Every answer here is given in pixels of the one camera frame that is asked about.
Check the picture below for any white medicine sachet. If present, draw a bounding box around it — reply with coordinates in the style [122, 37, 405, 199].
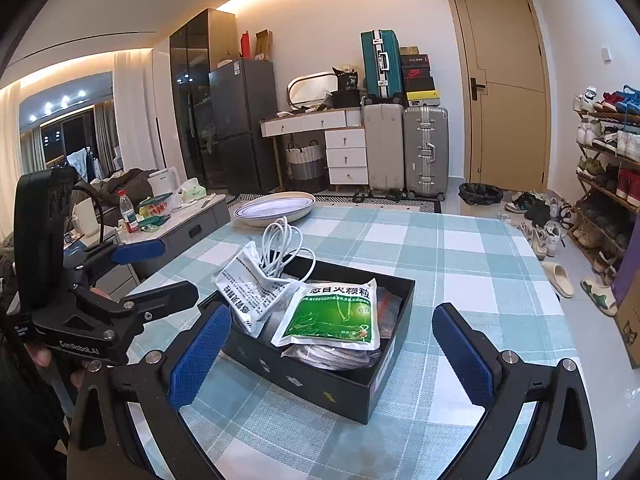
[215, 242, 302, 338]

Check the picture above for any white charging cable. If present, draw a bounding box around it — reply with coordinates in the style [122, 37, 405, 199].
[257, 216, 317, 281]

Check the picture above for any bagged white brown rope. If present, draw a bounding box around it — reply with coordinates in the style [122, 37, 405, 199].
[280, 341, 384, 372]

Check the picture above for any green medicine sachet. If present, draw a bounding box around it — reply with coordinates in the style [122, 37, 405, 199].
[271, 278, 381, 351]

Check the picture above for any person left hand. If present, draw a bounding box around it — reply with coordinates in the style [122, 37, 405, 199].
[25, 344, 85, 389]

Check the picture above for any grey low cabinet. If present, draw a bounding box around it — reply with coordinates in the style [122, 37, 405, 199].
[117, 194, 230, 281]

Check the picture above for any plastic water bottle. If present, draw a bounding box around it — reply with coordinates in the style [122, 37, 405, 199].
[117, 188, 139, 233]

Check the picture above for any white electric kettle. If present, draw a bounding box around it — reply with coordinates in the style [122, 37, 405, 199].
[148, 167, 180, 197]

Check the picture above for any tissue pack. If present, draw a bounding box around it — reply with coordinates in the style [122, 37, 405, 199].
[178, 178, 206, 204]

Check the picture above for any oval white bowl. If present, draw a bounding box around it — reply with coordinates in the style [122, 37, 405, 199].
[233, 192, 317, 228]

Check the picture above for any cardboard box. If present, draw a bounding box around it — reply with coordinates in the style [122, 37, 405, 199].
[615, 280, 640, 370]

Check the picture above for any green white slipper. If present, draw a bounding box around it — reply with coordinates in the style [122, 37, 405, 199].
[580, 278, 617, 318]

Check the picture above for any beige slipper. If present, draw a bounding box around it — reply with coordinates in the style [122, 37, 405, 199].
[541, 260, 575, 299]

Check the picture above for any black storage box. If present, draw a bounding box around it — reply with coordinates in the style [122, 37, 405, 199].
[212, 252, 416, 424]

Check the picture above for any striped laundry basket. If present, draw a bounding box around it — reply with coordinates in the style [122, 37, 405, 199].
[285, 140, 329, 194]

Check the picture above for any purple bag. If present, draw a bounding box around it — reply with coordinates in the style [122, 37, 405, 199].
[612, 252, 639, 309]

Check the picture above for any dark grey refrigerator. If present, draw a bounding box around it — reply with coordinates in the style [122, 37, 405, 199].
[208, 58, 279, 196]

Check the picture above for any black glass cabinet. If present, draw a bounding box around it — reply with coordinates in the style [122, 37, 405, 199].
[169, 9, 239, 190]

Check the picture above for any white drawer desk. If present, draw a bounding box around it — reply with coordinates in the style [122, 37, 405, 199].
[260, 107, 369, 186]

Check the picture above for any oval mirror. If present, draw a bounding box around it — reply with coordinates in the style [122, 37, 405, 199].
[286, 72, 337, 110]

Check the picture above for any black handbag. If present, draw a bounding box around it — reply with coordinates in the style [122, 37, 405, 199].
[331, 67, 361, 108]

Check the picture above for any wooden shoe rack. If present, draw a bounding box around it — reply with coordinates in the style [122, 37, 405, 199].
[570, 110, 639, 285]

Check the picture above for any beige suitcase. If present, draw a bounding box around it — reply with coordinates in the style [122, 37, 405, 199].
[362, 104, 405, 191]

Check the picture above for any teal suitcase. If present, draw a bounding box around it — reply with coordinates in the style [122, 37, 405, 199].
[360, 29, 405, 104]

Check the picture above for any silver suitcase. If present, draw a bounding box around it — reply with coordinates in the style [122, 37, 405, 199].
[404, 106, 449, 202]

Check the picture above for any stack of shoe boxes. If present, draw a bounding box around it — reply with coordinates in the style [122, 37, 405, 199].
[400, 47, 440, 107]

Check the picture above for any wooden door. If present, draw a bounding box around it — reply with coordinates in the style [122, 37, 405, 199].
[449, 0, 551, 191]

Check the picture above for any black camera cable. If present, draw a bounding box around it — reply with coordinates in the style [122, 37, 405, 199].
[71, 184, 108, 246]

